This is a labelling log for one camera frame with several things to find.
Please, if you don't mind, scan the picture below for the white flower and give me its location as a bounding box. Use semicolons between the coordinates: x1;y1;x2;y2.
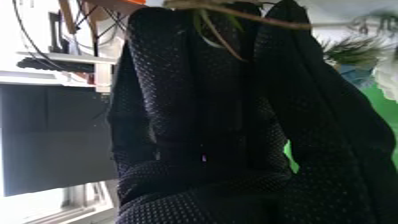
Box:
371;59;398;102

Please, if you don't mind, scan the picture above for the brown-stemmed green sprig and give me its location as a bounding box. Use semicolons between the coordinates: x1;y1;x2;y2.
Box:
163;0;314;63

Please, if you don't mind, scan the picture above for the blue flower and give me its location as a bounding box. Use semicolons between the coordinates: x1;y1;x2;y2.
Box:
337;63;380;88

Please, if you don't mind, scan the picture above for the white sheet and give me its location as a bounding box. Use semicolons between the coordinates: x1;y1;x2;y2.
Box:
293;0;398;28

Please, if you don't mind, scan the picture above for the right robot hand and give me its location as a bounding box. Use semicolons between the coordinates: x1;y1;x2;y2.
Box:
104;0;398;224

